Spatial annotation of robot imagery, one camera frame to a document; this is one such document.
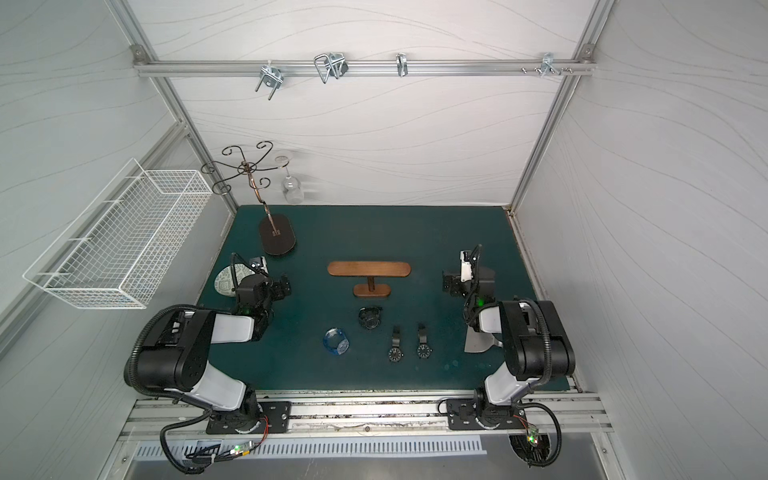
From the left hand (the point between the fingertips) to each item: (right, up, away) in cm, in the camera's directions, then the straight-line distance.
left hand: (270, 276), depth 94 cm
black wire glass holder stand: (-4, +14, +17) cm, 23 cm away
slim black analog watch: (+40, -20, -12) cm, 46 cm away
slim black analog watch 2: (+48, -19, -11) cm, 53 cm away
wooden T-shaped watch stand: (+33, +3, -9) cm, 34 cm away
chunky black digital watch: (+32, -11, -8) cm, 35 cm away
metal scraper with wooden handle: (+65, -20, -5) cm, 68 cm away
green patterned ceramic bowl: (-16, -2, +1) cm, 16 cm away
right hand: (+62, +2, +2) cm, 62 cm away
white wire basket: (-25, +9, -27) cm, 38 cm away
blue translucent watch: (+22, -18, -8) cm, 30 cm away
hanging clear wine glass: (+5, +29, +4) cm, 30 cm away
